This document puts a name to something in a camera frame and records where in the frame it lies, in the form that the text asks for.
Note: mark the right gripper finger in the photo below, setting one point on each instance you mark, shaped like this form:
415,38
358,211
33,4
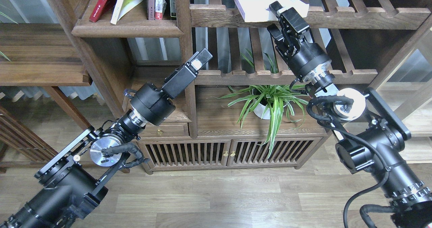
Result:
277,9
275,33

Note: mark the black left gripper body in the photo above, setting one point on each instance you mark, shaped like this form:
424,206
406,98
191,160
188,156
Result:
154,104

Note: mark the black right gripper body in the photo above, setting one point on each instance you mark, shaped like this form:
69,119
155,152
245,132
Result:
306,60

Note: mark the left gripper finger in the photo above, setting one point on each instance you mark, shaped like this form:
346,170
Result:
199,59

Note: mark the white lilac cover book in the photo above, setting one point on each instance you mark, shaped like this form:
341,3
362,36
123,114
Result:
254,11

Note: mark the yellow green cover book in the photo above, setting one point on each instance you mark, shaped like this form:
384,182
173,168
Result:
121,8

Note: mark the red cover book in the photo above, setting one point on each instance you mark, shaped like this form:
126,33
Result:
100,8

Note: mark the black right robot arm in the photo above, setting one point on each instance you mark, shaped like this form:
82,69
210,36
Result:
370,135

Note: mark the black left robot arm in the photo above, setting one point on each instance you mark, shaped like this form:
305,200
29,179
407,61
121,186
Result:
74,180

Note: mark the brass drawer knob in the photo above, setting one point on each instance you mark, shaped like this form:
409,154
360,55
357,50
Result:
160,132

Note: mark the green spider plant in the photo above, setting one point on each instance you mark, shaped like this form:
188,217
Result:
283,100

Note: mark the red white spine book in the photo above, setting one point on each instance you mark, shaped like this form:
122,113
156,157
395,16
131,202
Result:
159,8

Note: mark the white plant pot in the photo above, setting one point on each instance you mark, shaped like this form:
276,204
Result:
262,110

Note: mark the dark wooden bookshelf cabinet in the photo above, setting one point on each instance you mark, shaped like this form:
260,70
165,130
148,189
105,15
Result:
369,38

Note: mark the dark spine upright book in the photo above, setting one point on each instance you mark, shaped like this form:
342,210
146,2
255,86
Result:
173,11

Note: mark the maroon spine upright book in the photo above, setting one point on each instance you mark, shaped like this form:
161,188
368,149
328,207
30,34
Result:
151,10

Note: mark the light wooden rack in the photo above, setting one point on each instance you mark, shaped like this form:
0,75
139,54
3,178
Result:
408,93

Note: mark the dark wooden side table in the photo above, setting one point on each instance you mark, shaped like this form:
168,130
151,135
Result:
61,83

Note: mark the dark slatted wooden chair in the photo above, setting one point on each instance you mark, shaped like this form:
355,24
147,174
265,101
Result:
19,137

